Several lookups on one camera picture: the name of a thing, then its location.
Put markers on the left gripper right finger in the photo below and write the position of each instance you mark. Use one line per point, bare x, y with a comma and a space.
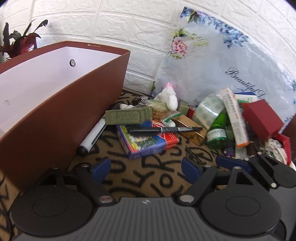
201, 178

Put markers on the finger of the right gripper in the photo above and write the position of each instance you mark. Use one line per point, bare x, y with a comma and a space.
229, 163

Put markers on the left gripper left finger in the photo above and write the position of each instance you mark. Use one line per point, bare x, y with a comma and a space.
91, 177

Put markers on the floral drawstring cloth pouch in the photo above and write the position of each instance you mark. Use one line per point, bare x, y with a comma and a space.
274, 149

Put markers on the blue playing card box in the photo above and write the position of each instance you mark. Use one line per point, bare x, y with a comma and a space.
137, 147

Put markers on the green glass bottle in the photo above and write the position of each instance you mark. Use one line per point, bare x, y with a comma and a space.
216, 136

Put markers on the black white marker pen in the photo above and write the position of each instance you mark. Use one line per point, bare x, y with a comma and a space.
89, 141

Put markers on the orange white medicine box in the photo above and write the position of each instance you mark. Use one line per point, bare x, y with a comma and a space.
235, 117

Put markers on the letter pattern table mat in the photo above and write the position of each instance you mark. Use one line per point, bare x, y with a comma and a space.
159, 175

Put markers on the green patterned tape roll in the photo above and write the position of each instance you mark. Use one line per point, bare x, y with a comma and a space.
208, 110

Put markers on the dark red square box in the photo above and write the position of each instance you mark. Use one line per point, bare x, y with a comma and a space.
262, 119

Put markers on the red open box lid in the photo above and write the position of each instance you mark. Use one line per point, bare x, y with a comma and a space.
285, 141

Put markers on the black slim pen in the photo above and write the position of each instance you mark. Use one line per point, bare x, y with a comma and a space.
150, 131

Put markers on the blue white flat box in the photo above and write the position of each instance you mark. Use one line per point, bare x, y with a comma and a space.
246, 97

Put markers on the small olive green box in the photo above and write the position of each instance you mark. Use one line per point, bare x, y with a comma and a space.
183, 107

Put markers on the olive green embossed box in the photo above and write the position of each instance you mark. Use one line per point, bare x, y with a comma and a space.
131, 116

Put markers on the brown rectangular storage box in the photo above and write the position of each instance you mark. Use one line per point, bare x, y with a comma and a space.
51, 98

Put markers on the pink white plush toy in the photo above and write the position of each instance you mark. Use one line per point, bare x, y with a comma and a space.
168, 96

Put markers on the floral plastic bag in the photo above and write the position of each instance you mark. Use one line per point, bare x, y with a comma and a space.
207, 55

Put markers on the dark red potted plant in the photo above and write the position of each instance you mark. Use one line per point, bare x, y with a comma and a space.
15, 44

